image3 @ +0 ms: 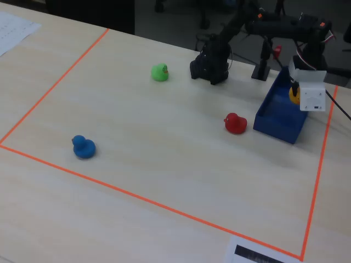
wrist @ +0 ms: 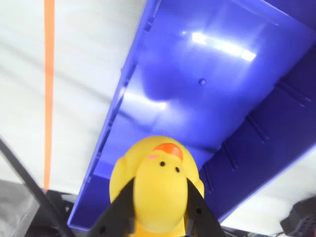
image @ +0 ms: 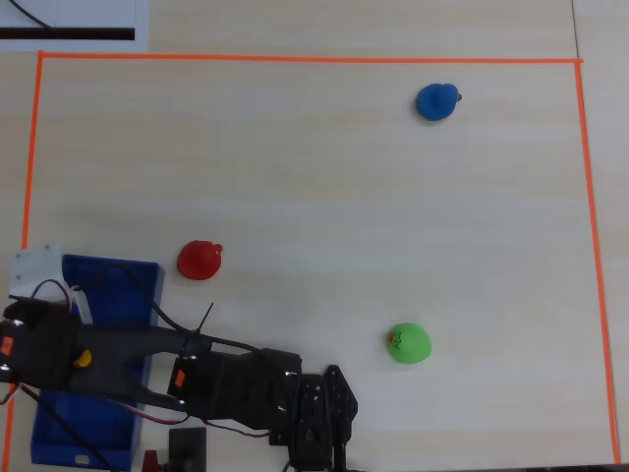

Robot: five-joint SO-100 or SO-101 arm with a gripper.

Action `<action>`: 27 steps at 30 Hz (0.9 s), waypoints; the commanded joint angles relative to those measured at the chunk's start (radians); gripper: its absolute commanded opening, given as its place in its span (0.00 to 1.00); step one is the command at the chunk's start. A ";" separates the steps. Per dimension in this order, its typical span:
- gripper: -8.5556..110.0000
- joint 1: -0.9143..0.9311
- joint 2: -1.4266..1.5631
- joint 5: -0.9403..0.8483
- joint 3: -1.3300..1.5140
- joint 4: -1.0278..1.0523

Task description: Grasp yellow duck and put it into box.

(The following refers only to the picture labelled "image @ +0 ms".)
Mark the black strip on paper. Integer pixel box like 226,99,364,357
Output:
0,28,136,41

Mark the red clamp handle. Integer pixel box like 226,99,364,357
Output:
142,448,171,472

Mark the red rubber duck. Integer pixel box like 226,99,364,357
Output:
176,239,225,282

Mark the black zip tie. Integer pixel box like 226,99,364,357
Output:
192,301,215,341

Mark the thin black cable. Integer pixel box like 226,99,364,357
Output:
8,0,53,30

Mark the thick black table cable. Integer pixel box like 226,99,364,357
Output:
19,383,117,472

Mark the white paper sheet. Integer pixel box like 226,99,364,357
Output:
0,0,149,53

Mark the green rubber duck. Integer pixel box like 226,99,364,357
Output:
386,323,433,366

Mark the long orange tape strip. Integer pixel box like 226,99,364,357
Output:
37,50,585,66

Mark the black camera cable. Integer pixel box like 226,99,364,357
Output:
72,263,261,354

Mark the black table clamp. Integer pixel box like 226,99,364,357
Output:
168,426,208,472

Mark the blue rubber duck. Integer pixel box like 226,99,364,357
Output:
416,82,464,122

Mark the white camera housing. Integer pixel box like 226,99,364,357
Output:
8,240,94,325

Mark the blue plastic box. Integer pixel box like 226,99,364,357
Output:
29,253,166,468

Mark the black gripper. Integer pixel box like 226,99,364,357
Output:
2,297,81,348

